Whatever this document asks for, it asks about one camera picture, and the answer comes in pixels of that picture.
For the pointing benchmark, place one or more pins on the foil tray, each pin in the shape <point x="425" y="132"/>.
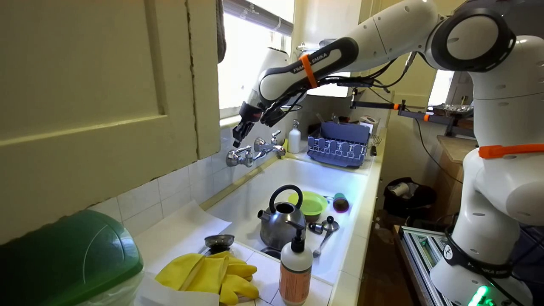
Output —
<point x="452" y="109"/>

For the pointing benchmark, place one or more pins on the yellow rubber glove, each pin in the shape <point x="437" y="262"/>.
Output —
<point x="191" y="274"/>
<point x="238" y="287"/>

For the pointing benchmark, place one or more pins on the white paper sheet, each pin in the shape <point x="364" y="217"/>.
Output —
<point x="178" y="233"/>

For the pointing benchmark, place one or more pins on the black trash bin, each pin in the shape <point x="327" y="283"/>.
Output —
<point x="408" y="199"/>

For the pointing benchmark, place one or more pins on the chrome wall tap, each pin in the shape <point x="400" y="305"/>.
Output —
<point x="261" y="148"/>

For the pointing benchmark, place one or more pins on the grey hanging cloth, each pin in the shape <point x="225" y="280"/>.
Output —
<point x="221" y="34"/>

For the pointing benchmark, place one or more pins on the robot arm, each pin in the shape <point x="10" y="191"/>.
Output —
<point x="497" y="199"/>

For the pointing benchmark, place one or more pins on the white sink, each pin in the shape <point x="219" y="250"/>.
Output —
<point x="323" y="182"/>

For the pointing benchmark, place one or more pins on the window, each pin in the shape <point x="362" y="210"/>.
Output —
<point x="441" y="87"/>
<point x="242" y="59"/>

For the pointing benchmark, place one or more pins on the soap pump bottle orange label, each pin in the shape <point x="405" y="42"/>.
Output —
<point x="295" y="267"/>

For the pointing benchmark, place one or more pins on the blue dish rack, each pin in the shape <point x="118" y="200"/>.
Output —
<point x="340" y="144"/>

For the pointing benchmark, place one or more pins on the green bin lid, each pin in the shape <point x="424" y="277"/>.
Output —
<point x="72" y="259"/>

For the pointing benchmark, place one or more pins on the metal sink drain strainer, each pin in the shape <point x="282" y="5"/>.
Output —
<point x="219" y="241"/>

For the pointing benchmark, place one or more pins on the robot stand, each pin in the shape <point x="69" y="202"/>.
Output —
<point x="418" y="255"/>

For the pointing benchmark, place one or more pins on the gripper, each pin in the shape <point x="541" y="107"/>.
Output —
<point x="250" y="114"/>

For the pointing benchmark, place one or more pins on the green plastic bowl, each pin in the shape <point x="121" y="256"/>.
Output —
<point x="310" y="204"/>

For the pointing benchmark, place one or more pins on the dark cup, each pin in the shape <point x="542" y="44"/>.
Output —
<point x="341" y="203"/>

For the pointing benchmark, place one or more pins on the white soap dispenser bottle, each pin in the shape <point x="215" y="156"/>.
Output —
<point x="294" y="140"/>

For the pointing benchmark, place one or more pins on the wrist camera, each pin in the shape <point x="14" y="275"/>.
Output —
<point x="271" y="116"/>

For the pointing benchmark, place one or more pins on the wooden counter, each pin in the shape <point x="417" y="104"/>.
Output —
<point x="452" y="170"/>

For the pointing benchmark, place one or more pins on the cream cabinet door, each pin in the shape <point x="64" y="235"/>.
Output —
<point x="93" y="106"/>

